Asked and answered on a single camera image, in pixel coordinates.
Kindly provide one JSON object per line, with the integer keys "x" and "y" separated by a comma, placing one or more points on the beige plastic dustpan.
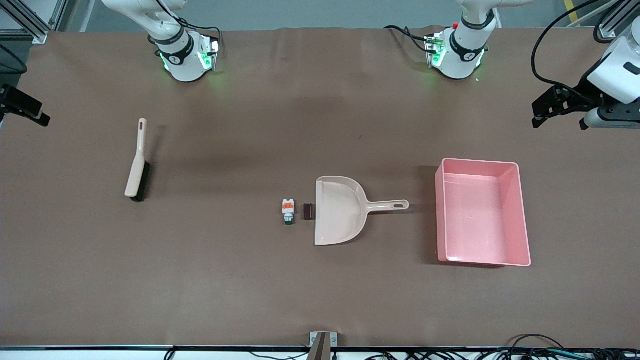
{"x": 337, "y": 215}

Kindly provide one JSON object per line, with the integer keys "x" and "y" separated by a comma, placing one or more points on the white orange electronic component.
{"x": 288, "y": 210}

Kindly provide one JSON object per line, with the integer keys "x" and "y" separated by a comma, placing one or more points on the brown table mat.
{"x": 250, "y": 125}

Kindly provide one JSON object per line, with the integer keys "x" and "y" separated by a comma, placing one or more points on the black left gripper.
{"x": 576, "y": 98}

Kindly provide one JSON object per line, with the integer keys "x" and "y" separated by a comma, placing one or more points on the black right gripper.
{"x": 11, "y": 99}

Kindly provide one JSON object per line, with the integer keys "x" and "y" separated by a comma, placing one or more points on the dark brown cylindrical component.
{"x": 308, "y": 211}

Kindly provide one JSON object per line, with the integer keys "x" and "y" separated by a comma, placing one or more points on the silver left base connector bracket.
{"x": 432, "y": 50}

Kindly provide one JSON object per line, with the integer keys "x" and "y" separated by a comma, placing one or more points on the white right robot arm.
{"x": 175, "y": 55}

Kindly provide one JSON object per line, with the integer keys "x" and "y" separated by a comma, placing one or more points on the grey metal mounting bracket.
{"x": 334, "y": 339}

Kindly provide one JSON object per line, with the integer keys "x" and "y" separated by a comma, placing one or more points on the brown slanted post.
{"x": 320, "y": 350}

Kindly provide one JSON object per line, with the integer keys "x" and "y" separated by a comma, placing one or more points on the beige hand brush black bristles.
{"x": 136, "y": 175}

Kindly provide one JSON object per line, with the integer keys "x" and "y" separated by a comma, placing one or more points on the silver right base connector bracket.
{"x": 212, "y": 52}

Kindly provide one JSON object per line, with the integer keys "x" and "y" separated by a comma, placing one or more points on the silver base connector bracket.
{"x": 432, "y": 50}
{"x": 212, "y": 52}

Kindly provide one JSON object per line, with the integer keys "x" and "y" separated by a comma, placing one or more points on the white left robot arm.
{"x": 465, "y": 50}

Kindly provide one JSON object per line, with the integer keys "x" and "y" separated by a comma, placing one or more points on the pink plastic bin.
{"x": 480, "y": 220}

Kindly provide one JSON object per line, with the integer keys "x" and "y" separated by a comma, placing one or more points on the aluminium frame profile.
{"x": 59, "y": 12}
{"x": 30, "y": 22}
{"x": 607, "y": 30}

